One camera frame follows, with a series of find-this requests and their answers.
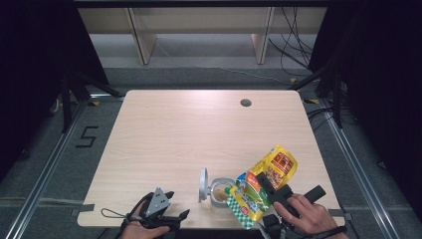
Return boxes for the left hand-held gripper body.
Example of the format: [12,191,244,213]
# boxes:
[142,187,182,230]

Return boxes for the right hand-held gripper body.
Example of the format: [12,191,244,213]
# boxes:
[262,183,327,239]

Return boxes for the yellow spout pouch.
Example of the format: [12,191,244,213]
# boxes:
[224,143,299,231]

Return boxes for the clear jar with white lid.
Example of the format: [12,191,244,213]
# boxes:
[198,167,237,215]

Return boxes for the person's right hand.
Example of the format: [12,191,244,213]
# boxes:
[273,194,343,235]

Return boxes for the person's left hand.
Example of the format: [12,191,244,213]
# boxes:
[120,202,171,239]

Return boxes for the grey tape strip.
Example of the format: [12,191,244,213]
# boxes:
[71,203,96,217]

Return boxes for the black tripod stand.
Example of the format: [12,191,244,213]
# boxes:
[59,70,124,134]
[288,62,344,129]

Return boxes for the black curtain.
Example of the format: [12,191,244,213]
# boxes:
[308,0,422,221]
[0,0,111,174]

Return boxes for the black wrist strap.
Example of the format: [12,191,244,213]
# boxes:
[118,191,154,239]
[310,225,348,239]

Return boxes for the grey lanyard loop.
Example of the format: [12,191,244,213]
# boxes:
[101,207,141,222]

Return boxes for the aluminium floor rail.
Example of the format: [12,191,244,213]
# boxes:
[5,96,88,239]
[317,99,401,239]

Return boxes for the black floor cables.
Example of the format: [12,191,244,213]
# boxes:
[306,105,336,131]

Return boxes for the bundle of black cables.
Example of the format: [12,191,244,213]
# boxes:
[268,6,315,78]

